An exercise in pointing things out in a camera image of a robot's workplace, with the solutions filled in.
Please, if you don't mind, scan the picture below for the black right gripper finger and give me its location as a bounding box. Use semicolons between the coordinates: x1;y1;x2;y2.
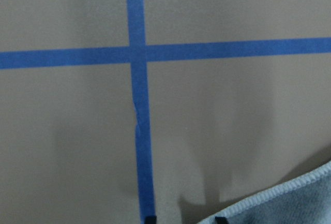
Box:
215;217;228;224

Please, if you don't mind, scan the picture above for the grey towel with light trim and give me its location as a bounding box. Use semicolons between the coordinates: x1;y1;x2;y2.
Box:
201;161;330;224

